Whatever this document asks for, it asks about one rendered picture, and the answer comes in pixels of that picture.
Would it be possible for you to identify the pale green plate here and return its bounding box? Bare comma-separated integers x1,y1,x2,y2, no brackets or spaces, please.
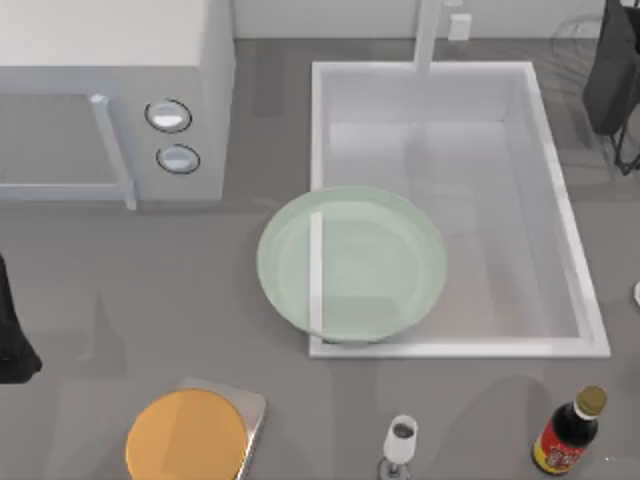
255,185,448,344

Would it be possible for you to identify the small microwave knob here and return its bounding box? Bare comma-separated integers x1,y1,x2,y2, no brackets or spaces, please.
155,143,202,176

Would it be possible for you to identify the white sink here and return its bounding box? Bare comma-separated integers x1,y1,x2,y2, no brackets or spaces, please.
308,60,612,359

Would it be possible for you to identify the large microwave knob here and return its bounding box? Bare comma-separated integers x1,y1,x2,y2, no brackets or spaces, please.
144,98,194,135

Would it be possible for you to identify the white wine glass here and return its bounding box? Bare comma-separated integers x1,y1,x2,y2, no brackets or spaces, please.
377,413,419,480

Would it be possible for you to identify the tall white tap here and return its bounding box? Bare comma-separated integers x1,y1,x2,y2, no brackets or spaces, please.
412,0,443,76

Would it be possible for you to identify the orange round disc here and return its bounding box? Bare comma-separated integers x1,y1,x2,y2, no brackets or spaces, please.
125,389,249,480

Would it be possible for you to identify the pale microwave oven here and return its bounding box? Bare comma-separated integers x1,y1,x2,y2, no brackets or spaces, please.
0,0,238,211

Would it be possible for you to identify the dark sauce bottle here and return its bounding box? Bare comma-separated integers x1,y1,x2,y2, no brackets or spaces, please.
530,385,609,476

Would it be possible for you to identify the microwave door handle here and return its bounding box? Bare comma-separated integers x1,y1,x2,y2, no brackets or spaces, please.
88,92,138,211

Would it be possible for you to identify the white wall socket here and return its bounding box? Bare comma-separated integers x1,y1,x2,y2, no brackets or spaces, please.
448,12,472,42

